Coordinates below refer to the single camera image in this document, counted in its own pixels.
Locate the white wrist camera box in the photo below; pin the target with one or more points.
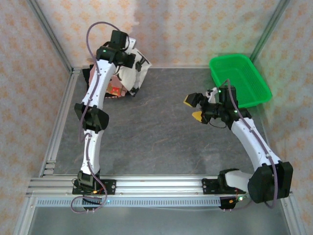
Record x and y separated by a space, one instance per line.
212 96
131 44

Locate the aluminium side rail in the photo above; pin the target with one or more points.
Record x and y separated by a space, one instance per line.
71 82

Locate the aluminium frame post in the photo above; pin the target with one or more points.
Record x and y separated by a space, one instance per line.
269 29
51 34

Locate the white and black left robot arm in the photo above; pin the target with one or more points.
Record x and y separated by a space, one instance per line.
94 117

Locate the black controller board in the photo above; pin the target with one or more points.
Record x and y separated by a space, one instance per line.
230 203

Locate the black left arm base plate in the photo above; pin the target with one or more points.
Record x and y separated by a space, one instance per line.
110 187

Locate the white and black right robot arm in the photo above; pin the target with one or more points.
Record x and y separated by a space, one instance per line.
249 139

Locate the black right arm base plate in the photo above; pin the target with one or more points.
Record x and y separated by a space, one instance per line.
209 186

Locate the aluminium mounting rail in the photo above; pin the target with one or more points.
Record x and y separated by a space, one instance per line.
159 186

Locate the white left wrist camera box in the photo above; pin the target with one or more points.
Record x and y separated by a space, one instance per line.
131 44

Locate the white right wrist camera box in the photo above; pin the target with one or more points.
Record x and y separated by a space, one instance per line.
212 96

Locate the aluminium frame leg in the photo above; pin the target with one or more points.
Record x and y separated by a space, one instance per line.
292 218
24 218

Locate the green plastic basket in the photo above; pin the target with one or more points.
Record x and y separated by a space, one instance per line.
244 73

